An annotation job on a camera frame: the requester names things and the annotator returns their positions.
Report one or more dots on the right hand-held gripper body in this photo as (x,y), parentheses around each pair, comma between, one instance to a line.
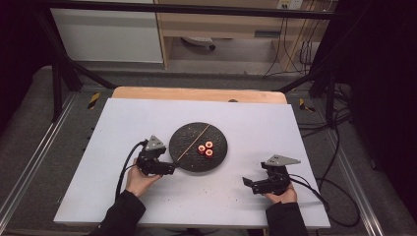
(278,180)

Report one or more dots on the person's left hand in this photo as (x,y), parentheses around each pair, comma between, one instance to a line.
(137,183)

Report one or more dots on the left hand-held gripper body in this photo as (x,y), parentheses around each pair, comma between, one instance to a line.
(150,157)

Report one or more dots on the black metal frame leg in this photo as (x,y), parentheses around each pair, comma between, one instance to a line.
(330,98)
(57,88)

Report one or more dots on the thin wooden skewer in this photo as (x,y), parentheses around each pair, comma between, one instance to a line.
(193,143)

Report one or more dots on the person's right hand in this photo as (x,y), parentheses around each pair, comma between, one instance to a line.
(283,198)

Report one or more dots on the white cabinet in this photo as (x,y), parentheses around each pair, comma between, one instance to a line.
(105,36)

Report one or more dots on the aluminium floor rail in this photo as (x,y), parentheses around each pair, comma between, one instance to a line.
(36,157)
(357,187)

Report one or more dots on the grey chair base foot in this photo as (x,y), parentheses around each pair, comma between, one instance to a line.
(196,40)

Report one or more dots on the wooden table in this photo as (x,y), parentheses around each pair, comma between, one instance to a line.
(196,94)

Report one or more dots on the black curtain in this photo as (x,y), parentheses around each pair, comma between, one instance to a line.
(19,49)
(383,98)

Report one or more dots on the white wall socket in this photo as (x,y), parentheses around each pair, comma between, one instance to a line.
(290,4)

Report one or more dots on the black metal frame crossbar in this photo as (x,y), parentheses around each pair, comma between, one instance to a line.
(196,9)

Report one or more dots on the round black plate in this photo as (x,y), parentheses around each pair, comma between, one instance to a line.
(214,162)

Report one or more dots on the light wooden desk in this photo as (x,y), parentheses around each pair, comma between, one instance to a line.
(213,24)

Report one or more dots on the red candied hawthorn piece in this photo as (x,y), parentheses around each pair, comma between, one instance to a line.
(201,149)
(208,152)
(208,144)

